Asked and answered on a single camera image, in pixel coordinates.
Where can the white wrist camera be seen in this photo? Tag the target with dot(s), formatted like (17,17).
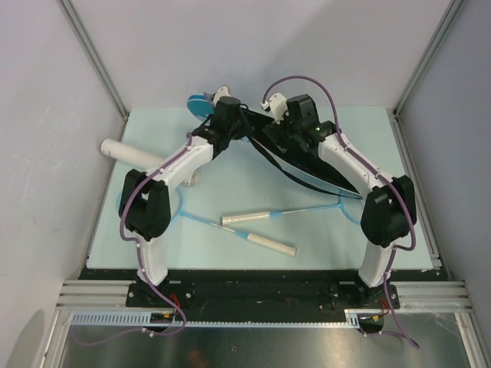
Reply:
(223,91)
(277,106)

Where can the blue racket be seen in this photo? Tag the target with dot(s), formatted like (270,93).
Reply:
(247,236)
(350,208)

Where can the aluminium frame post left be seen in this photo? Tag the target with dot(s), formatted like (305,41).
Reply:
(80,32)

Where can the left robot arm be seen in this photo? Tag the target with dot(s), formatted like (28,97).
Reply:
(145,207)

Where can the white slotted cable duct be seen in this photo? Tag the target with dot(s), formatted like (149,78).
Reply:
(155,319)

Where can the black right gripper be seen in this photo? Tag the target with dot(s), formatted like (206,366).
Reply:
(276,131)

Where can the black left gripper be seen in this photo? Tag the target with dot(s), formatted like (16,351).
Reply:
(248,127)

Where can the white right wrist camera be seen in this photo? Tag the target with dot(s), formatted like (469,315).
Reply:
(277,106)

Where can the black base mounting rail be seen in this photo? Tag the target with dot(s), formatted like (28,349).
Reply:
(253,292)

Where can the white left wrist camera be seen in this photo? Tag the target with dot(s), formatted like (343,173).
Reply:
(223,91)

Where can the aluminium frame post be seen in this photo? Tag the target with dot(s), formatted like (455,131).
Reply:
(435,43)
(80,32)

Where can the blue sport racket bag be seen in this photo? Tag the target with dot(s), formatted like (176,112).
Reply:
(301,167)

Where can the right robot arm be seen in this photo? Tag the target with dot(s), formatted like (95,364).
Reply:
(389,214)

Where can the white cardboard shuttlecock tube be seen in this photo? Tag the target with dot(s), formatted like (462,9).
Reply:
(130,155)

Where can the aluminium frame post right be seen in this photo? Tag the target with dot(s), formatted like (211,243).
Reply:
(435,43)

